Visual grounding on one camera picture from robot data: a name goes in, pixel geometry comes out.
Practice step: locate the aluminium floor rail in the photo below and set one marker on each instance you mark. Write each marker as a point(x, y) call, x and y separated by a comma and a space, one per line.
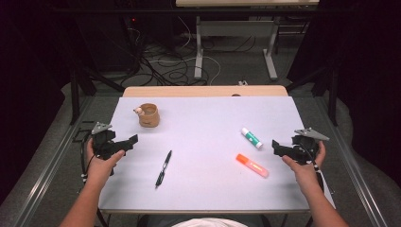
point(47, 175)
point(353, 164)

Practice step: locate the black metal stand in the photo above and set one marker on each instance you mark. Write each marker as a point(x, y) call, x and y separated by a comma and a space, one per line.
point(332, 101)
point(74, 101)

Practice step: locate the black computer tower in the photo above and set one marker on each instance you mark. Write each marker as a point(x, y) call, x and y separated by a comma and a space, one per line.
point(132, 47)

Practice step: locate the person's right hand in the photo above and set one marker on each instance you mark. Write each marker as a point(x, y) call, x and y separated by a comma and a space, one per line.
point(305, 175)

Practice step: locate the brown pen holder cup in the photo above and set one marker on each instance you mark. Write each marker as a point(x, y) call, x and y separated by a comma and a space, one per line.
point(149, 119)

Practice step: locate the black horizontal bar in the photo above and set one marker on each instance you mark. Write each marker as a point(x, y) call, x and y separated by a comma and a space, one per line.
point(126, 11)

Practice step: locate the small white plug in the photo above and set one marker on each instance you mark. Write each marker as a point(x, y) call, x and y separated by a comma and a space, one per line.
point(243, 83)

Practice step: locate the black curtain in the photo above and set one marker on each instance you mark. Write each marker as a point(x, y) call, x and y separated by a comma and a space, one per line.
point(369, 78)
point(28, 78)

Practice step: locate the white desk with metal legs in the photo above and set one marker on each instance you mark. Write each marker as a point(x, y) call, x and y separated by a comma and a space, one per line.
point(236, 28)

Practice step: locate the white and green glue stick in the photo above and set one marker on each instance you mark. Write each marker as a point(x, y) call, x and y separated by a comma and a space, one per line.
point(251, 138)

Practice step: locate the black pen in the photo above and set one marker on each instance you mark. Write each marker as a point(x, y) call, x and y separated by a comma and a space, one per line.
point(164, 168)

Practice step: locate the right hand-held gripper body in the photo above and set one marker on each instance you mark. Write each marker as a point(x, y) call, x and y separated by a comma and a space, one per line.
point(304, 149)

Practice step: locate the person's left hand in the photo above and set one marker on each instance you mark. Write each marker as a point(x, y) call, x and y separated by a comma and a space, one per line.
point(99, 168)

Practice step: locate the person's white shirt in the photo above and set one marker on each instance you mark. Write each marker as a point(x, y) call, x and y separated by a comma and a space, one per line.
point(209, 223)

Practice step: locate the white table mat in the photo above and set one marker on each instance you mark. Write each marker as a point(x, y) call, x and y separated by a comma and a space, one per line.
point(205, 126)

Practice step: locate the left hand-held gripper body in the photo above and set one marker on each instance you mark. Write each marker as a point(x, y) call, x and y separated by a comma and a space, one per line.
point(105, 142)

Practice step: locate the orange highlighter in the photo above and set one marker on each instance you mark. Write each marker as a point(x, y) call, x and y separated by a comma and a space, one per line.
point(252, 165)

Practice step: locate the light wooden table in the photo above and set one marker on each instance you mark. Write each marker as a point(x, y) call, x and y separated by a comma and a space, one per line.
point(189, 91)

